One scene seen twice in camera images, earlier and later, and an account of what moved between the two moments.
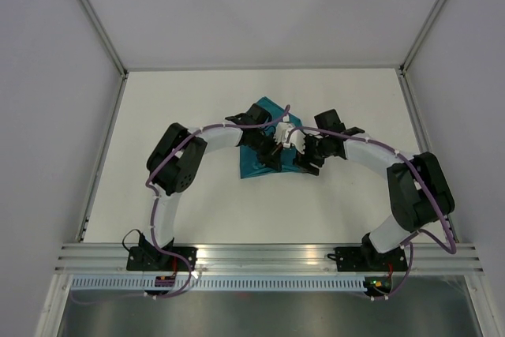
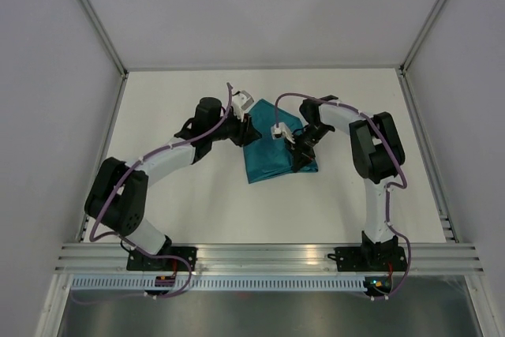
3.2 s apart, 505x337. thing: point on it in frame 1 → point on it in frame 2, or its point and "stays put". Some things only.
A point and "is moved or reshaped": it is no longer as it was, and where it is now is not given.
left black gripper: (272, 159) → (247, 133)
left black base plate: (154, 259) stays put
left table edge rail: (120, 91) stays put
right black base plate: (358, 259) stays put
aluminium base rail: (263, 258) stays put
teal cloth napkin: (251, 164) is moved or reshaped
